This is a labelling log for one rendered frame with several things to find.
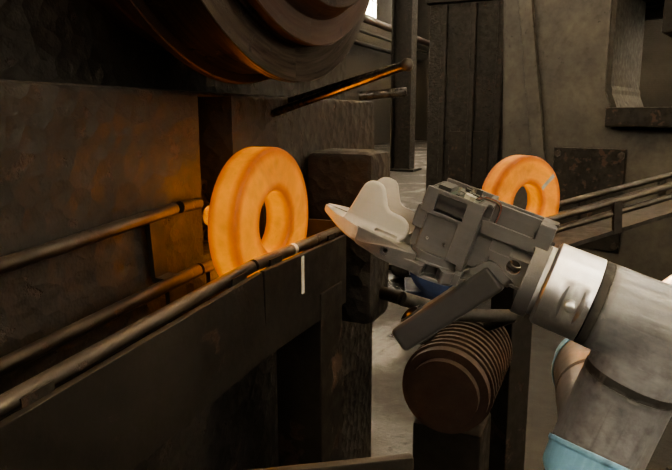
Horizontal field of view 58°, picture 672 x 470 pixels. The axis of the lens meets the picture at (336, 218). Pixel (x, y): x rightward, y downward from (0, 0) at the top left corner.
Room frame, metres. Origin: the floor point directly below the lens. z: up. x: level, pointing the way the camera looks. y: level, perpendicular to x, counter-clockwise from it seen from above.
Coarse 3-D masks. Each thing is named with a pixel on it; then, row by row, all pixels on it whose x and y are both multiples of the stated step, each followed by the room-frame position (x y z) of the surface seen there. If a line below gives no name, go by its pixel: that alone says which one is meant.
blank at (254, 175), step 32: (256, 160) 0.59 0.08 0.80; (288, 160) 0.65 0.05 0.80; (224, 192) 0.57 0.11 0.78; (256, 192) 0.59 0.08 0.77; (288, 192) 0.65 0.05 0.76; (224, 224) 0.55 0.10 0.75; (256, 224) 0.58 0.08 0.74; (288, 224) 0.65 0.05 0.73; (224, 256) 0.56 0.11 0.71; (256, 256) 0.58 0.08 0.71
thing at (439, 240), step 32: (448, 192) 0.51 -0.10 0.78; (480, 192) 0.54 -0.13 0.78; (416, 224) 0.52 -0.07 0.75; (448, 224) 0.51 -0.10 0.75; (480, 224) 0.51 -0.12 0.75; (512, 224) 0.52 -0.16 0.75; (544, 224) 0.50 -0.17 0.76; (416, 256) 0.52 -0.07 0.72; (448, 256) 0.51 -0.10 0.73; (480, 256) 0.52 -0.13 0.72; (512, 256) 0.51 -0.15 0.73; (544, 256) 0.49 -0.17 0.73
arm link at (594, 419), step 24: (576, 384) 0.48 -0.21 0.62; (600, 384) 0.46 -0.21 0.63; (576, 408) 0.47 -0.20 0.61; (600, 408) 0.45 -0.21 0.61; (624, 408) 0.44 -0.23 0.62; (648, 408) 0.44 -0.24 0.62; (552, 432) 0.49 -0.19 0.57; (576, 432) 0.46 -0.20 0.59; (600, 432) 0.45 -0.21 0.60; (624, 432) 0.44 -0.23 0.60; (648, 432) 0.44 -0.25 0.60; (552, 456) 0.47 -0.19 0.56; (576, 456) 0.45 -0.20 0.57; (600, 456) 0.44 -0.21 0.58; (624, 456) 0.44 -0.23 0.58; (648, 456) 0.45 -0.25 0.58
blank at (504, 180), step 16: (512, 160) 0.95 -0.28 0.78; (528, 160) 0.96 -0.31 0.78; (496, 176) 0.94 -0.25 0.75; (512, 176) 0.94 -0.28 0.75; (528, 176) 0.96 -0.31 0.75; (544, 176) 0.98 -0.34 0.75; (496, 192) 0.92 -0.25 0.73; (512, 192) 0.94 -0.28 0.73; (528, 192) 1.00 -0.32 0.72; (544, 192) 0.98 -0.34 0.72; (528, 208) 1.00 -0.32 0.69; (544, 208) 0.98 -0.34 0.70
